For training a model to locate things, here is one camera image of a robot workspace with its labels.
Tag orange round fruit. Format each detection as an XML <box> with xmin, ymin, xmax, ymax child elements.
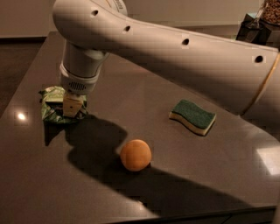
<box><xmin>120</xmin><ymin>139</ymin><xmax>151</xmax><ymax>172</ymax></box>

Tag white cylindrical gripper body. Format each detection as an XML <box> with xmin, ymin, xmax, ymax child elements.
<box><xmin>59</xmin><ymin>41</ymin><xmax>109</xmax><ymax>95</ymax></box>

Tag green and yellow sponge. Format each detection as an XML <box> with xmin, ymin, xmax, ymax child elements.
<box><xmin>169</xmin><ymin>100</ymin><xmax>216</xmax><ymax>136</ymax></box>

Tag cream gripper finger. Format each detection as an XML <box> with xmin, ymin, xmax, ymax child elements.
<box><xmin>63</xmin><ymin>92</ymin><xmax>83</xmax><ymax>117</ymax></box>

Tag green jalapeno chip bag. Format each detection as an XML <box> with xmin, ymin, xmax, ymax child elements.
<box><xmin>39</xmin><ymin>86</ymin><xmax>88</xmax><ymax>124</ymax></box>

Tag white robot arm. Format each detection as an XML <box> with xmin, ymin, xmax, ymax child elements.
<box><xmin>52</xmin><ymin>0</ymin><xmax>280</xmax><ymax>137</ymax></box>

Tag clear bag of nuts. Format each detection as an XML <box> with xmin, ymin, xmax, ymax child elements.
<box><xmin>256</xmin><ymin>0</ymin><xmax>280</xmax><ymax>25</ymax></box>

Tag black snack bag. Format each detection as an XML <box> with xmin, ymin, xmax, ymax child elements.
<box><xmin>236</xmin><ymin>14</ymin><xmax>271</xmax><ymax>46</ymax></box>

